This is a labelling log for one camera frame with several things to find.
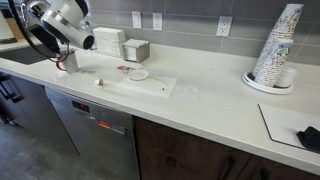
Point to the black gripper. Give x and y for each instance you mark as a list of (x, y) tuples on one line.
[(64, 54)]

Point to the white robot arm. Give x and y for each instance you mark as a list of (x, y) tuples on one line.
[(56, 24)]

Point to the white round cup tray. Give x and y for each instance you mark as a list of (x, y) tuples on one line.
[(248, 79)]

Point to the small white creamer pod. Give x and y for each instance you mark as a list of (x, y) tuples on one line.
[(99, 82)]

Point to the stack of white paper towels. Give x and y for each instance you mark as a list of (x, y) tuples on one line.
[(110, 40)]

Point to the red sauce packet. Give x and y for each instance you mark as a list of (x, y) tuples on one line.
[(125, 68)]

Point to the wooden cutting board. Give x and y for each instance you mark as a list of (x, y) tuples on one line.
[(15, 29)]

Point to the metal napkin dispenser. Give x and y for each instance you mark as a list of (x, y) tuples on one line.
[(136, 50)]

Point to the stainless steel dishwasher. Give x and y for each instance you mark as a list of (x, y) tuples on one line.
[(103, 136)]

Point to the white placemat sheet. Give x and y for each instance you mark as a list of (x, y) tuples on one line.
[(152, 85)]

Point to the dark wood cabinet doors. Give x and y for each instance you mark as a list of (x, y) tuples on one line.
[(169, 154)]

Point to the short stack paper cups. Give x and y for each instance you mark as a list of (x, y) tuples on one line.
[(276, 59)]

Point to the tall stack paper cups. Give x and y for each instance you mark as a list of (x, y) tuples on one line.
[(283, 28)]

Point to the stack of white lids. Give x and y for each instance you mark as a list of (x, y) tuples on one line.
[(286, 77)]

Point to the white cutting board mat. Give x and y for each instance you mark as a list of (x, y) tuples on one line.
[(283, 125)]

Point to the black object on mat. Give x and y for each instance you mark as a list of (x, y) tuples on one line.
[(310, 138)]

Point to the white mug red handle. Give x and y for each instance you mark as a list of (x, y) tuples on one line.
[(70, 65)]

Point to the wall power outlet left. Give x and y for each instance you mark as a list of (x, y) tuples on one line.
[(136, 19)]

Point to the wall power outlet right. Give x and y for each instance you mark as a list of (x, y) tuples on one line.
[(224, 26)]

